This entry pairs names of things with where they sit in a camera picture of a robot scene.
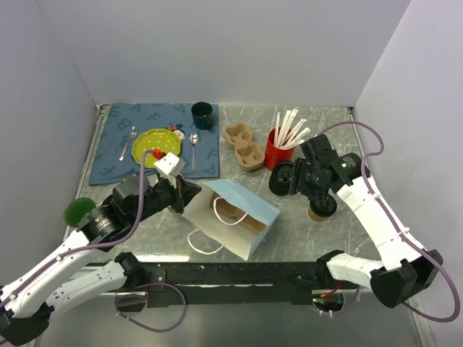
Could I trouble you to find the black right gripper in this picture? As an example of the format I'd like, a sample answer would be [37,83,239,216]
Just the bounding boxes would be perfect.
[288,157,330,202]

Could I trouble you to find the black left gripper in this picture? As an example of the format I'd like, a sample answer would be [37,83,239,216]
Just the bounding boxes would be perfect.
[129,172,202,225]

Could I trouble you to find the black plastic cup lid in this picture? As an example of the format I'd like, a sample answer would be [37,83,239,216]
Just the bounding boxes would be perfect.
[310,196,337,218]

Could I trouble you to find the brown paper cup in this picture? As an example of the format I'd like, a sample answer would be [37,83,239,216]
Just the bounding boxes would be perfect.
[307,207,332,223]

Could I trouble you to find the light blue paper bag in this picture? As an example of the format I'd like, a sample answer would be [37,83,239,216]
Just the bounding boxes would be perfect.
[182,179,280,261]

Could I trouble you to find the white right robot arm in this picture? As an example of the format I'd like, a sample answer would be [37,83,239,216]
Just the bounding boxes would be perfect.
[289,134,443,308]

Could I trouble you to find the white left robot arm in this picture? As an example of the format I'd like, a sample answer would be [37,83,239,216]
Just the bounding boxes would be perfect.
[1,175,201,346]

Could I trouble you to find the stack of black lids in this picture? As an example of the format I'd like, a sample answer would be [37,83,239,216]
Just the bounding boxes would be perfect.
[268,161,294,196]

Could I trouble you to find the red cup holder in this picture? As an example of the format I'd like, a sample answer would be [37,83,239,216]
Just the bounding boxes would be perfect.
[264,129,296,171]

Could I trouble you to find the silver spoon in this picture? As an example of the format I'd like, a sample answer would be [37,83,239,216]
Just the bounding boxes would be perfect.
[190,132,200,170]

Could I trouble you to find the yellow-green dotted plate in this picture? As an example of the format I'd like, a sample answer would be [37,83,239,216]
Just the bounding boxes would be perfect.
[132,129,182,165]

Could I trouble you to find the brown pulp cup carrier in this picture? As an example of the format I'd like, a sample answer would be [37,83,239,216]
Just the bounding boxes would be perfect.
[224,123,265,171]

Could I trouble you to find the silver fork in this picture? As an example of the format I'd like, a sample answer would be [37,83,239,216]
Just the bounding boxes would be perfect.
[119,126,137,161]

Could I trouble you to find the dark green mug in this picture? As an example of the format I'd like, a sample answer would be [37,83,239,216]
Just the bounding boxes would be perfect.
[191,102,213,130]

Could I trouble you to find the blue alphabet cloth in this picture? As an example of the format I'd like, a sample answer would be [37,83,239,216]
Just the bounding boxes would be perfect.
[89,103,220,186]

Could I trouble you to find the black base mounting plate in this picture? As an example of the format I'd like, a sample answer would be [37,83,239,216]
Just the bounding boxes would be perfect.
[118,262,338,308]

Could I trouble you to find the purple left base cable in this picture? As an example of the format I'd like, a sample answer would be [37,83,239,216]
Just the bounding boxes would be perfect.
[114,282,186,332]

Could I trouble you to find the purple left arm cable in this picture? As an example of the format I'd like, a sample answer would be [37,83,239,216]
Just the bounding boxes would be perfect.
[0,148,158,312]

